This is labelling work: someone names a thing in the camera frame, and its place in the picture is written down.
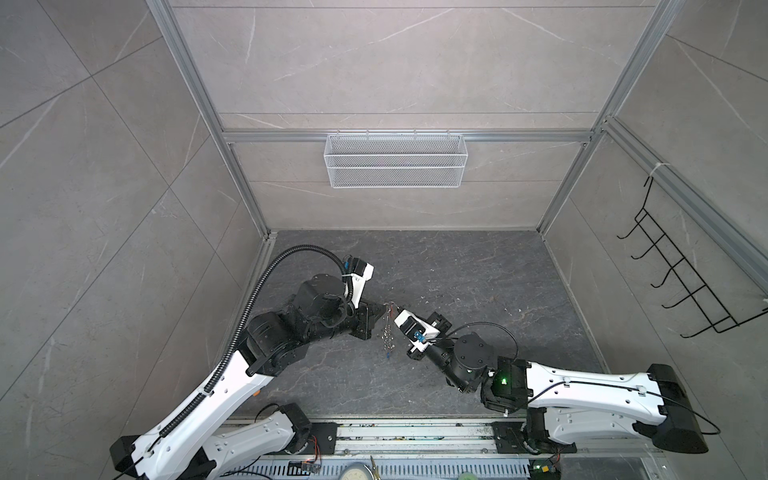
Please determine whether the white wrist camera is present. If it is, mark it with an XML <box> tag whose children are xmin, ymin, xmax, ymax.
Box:
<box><xmin>342</xmin><ymin>256</ymin><xmax>374</xmax><ymax>309</ymax></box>
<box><xmin>394</xmin><ymin>310</ymin><xmax>440</xmax><ymax>357</ymax></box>

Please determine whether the right black camera cable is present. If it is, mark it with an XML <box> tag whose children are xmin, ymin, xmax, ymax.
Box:
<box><xmin>437</xmin><ymin>321</ymin><xmax>521</xmax><ymax>361</ymax></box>

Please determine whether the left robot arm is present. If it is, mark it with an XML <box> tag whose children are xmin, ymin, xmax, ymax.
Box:
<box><xmin>110</xmin><ymin>265</ymin><xmax>386</xmax><ymax>479</ymax></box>

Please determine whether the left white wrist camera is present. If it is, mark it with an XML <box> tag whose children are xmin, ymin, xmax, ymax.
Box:
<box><xmin>342</xmin><ymin>256</ymin><xmax>374</xmax><ymax>309</ymax></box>

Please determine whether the white wire mesh basket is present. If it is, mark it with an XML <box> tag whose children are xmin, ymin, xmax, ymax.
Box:
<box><xmin>323</xmin><ymin>133</ymin><xmax>469</xmax><ymax>189</ymax></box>

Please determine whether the black wire hook rack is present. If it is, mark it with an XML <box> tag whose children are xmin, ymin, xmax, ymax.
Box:
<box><xmin>616</xmin><ymin>176</ymin><xmax>767</xmax><ymax>339</ymax></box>

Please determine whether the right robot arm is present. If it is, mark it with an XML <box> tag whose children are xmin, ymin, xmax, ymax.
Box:
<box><xmin>394</xmin><ymin>310</ymin><xmax>709</xmax><ymax>454</ymax></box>

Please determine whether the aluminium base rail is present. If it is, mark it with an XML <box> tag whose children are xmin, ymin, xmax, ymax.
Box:
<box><xmin>157</xmin><ymin>416</ymin><xmax>667</xmax><ymax>480</ymax></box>

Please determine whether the black corrugated cable conduit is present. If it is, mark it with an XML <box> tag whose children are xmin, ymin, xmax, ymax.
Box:
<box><xmin>155</xmin><ymin>243</ymin><xmax>349</xmax><ymax>439</ymax></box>

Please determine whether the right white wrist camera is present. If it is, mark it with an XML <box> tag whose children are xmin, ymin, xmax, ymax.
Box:
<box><xmin>394</xmin><ymin>310</ymin><xmax>440</xmax><ymax>357</ymax></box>

